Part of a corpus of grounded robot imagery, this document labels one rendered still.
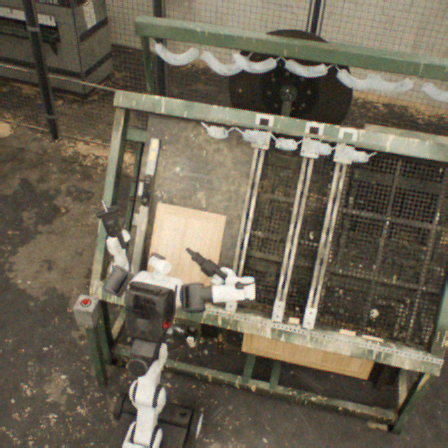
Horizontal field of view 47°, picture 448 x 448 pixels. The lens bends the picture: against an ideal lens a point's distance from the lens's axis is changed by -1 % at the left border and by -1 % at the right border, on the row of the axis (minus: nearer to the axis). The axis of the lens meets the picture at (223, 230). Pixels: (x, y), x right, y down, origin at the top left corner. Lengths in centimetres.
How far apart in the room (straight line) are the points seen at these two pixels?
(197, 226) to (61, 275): 188
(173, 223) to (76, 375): 149
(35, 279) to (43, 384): 106
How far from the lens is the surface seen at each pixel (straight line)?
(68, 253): 494
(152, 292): 267
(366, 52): 326
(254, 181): 311
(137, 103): 322
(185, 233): 323
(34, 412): 403
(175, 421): 363
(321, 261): 311
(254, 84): 348
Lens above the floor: 344
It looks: 43 degrees down
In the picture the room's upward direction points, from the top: 4 degrees clockwise
